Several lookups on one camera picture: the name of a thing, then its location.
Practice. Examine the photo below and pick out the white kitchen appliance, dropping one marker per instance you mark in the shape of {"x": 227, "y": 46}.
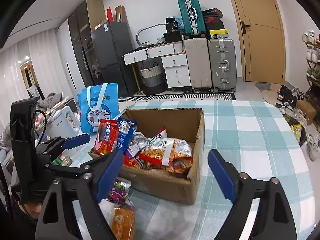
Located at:
{"x": 62, "y": 122}

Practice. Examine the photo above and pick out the blue cartoon tote bag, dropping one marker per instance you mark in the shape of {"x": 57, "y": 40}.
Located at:
{"x": 100, "y": 110}

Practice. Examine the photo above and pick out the orange bread packet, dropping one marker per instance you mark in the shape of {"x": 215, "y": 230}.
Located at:
{"x": 122, "y": 222}

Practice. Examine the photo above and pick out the white sneaker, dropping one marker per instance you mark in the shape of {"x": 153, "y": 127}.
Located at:
{"x": 312, "y": 147}

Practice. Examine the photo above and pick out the grey refrigerator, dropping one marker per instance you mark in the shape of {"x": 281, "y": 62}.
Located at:
{"x": 112, "y": 55}

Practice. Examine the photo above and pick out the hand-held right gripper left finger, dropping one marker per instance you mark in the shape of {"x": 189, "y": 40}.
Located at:
{"x": 110, "y": 177}

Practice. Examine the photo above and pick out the purple green candy packet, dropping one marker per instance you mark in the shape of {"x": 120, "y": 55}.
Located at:
{"x": 118, "y": 192}

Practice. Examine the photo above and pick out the purple foil snack packet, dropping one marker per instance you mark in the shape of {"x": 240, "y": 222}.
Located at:
{"x": 129, "y": 152}

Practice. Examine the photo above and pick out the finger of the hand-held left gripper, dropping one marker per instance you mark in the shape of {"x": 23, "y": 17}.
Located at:
{"x": 76, "y": 141}
{"x": 72, "y": 171}

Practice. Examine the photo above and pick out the white green snack packet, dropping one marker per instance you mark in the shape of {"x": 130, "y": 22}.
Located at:
{"x": 158, "y": 135}

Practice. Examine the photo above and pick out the wooden door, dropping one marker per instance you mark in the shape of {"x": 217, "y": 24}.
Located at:
{"x": 262, "y": 42}

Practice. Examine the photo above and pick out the black case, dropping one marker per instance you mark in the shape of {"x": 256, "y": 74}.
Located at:
{"x": 172, "y": 37}

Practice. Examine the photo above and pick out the clear noodle snack packet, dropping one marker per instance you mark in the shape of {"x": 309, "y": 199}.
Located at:
{"x": 172, "y": 155}

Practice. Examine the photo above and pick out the black printed box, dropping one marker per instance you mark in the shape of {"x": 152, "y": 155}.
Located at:
{"x": 172, "y": 25}

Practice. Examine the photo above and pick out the red black shoe box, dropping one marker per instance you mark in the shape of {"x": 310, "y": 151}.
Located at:
{"x": 212, "y": 19}

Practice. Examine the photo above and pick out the blue cookie packet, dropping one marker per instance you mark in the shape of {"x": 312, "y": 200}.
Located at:
{"x": 125, "y": 130}

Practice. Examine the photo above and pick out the woven laundry basket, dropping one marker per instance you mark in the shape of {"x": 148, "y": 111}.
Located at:
{"x": 151, "y": 80}

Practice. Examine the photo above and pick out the yellow black bag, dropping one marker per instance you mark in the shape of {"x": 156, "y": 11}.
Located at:
{"x": 297, "y": 131}

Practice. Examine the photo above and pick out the wooden shoe rack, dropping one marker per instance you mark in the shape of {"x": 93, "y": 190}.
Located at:
{"x": 313, "y": 67}

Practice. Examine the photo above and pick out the small cardboard box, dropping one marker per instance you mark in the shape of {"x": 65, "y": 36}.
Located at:
{"x": 306, "y": 111}

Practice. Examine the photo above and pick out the teal suitcase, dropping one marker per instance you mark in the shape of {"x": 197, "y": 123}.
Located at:
{"x": 190, "y": 15}

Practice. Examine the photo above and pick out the beige suitcase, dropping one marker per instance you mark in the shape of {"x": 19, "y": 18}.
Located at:
{"x": 197, "y": 65}

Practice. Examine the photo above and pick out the white drawer desk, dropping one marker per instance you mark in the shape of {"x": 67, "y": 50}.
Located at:
{"x": 175, "y": 65}

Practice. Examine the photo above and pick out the brown cardboard box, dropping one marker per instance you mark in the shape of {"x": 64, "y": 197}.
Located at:
{"x": 162, "y": 187}

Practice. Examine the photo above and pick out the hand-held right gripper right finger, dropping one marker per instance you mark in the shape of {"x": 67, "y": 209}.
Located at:
{"x": 222, "y": 177}

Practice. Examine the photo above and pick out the tall cardboard box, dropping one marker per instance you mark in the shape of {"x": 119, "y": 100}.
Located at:
{"x": 120, "y": 13}

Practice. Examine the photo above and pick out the person's left hand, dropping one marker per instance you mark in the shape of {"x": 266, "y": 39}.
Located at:
{"x": 32, "y": 209}

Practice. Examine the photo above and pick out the green can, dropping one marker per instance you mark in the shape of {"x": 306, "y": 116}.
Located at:
{"x": 58, "y": 160}

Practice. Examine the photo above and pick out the grey clothes pile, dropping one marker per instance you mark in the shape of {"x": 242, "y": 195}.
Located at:
{"x": 51, "y": 98}

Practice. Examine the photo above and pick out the pile of shoes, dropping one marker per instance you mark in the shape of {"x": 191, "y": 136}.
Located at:
{"x": 287, "y": 97}

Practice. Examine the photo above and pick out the silver suitcase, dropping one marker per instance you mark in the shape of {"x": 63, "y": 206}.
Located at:
{"x": 222, "y": 65}

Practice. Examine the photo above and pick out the striped black white rug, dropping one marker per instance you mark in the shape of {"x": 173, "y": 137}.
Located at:
{"x": 175, "y": 97}

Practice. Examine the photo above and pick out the oval metal frame mirror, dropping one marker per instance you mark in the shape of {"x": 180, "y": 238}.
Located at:
{"x": 138, "y": 36}

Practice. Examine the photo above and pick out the silver snack packet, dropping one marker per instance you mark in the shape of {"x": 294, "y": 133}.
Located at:
{"x": 138, "y": 142}

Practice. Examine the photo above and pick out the white curtain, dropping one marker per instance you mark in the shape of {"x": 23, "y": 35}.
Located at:
{"x": 45, "y": 60}

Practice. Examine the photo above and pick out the dark glass cabinet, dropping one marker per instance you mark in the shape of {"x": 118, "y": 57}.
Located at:
{"x": 80, "y": 42}

